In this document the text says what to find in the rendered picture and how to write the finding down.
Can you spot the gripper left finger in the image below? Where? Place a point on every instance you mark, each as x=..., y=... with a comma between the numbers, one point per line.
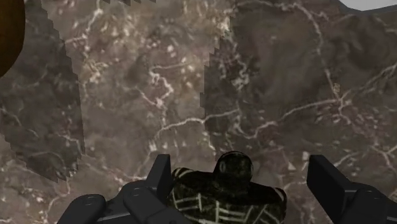
x=145, y=201

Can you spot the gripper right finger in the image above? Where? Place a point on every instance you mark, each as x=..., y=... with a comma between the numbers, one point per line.
x=347, y=198

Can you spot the black turtle figure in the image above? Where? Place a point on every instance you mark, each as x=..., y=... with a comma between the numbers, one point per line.
x=229, y=192

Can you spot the brown round object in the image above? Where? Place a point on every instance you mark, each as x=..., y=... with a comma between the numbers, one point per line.
x=9, y=34

